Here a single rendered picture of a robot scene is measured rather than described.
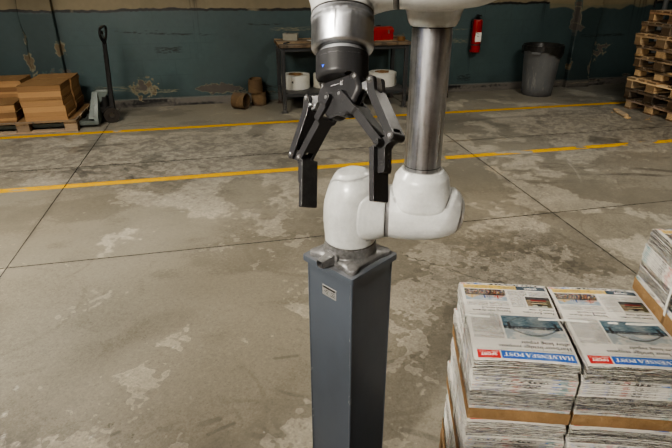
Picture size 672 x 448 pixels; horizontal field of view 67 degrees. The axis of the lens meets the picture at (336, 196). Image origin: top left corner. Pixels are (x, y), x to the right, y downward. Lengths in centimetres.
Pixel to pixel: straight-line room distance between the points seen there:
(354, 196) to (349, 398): 68
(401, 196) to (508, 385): 60
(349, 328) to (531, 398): 54
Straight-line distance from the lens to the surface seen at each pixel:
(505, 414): 165
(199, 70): 764
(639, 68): 823
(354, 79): 70
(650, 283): 186
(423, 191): 137
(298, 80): 712
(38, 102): 696
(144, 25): 762
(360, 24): 72
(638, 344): 170
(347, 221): 141
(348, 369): 166
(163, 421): 251
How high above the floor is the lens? 179
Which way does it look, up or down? 24 degrees down
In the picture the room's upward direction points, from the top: straight up
